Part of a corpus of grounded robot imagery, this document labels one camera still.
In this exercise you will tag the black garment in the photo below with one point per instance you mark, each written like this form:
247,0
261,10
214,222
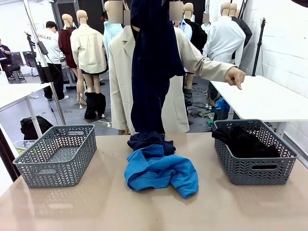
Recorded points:
250,144

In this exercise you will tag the person left hand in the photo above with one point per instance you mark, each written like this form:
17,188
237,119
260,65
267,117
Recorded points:
234,75

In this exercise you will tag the mannequin in white shirt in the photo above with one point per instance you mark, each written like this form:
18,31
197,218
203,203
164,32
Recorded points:
223,41

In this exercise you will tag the mannequin in black jacket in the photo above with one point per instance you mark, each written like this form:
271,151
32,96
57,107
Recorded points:
245,31

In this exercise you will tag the white table with thin legs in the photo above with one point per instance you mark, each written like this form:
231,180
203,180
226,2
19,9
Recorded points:
14,93

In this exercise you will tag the seated person in dark shirt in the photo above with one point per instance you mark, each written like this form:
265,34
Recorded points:
4,49

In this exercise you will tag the long navy trousers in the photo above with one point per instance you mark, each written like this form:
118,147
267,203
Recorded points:
149,72

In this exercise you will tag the bright blue garment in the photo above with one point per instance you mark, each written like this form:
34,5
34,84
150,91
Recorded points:
183,173

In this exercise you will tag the person in white Dallas shirt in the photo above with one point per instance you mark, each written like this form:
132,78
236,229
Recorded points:
51,48

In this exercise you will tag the blue bag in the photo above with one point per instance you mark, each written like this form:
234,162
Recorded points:
221,104

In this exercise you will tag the person right hand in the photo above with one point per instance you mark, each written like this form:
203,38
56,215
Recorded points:
123,132

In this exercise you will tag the navy garment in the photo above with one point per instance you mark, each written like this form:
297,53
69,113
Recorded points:
144,142

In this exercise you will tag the black bag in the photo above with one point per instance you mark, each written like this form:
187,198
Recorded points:
31,127

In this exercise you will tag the slanted metal pole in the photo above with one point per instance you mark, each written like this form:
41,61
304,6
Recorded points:
57,101

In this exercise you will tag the person in beige coat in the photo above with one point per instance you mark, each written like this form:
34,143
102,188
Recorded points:
120,84

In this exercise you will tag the black tripod with device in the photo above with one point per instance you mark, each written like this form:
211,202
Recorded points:
33,53

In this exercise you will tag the tall black tripod stand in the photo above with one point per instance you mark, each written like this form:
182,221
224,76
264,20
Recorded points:
259,48

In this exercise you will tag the mannequin in black coat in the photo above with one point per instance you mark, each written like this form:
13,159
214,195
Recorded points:
198,36

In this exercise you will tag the mannequin in cream jacket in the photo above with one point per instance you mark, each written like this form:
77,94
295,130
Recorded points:
89,48

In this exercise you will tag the person right forearm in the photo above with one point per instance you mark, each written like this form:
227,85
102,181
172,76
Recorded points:
118,113

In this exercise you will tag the mannequin in pale blue shirt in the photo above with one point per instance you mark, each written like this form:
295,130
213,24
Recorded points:
185,30

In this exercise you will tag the mannequin in maroon top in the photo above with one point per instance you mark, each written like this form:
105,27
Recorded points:
66,45

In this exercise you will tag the mannequin in light blue fleece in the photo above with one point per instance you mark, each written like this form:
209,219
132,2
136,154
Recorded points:
109,31

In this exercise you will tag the clear bin with green contents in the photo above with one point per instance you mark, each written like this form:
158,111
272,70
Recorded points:
20,149

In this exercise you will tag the grey plastic basket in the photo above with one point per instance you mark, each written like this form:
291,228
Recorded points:
240,174
57,179

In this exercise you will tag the black trousers around mannequin ankles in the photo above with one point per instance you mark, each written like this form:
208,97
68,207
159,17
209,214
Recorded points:
93,106

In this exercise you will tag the white box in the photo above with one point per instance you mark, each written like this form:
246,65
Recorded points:
3,78

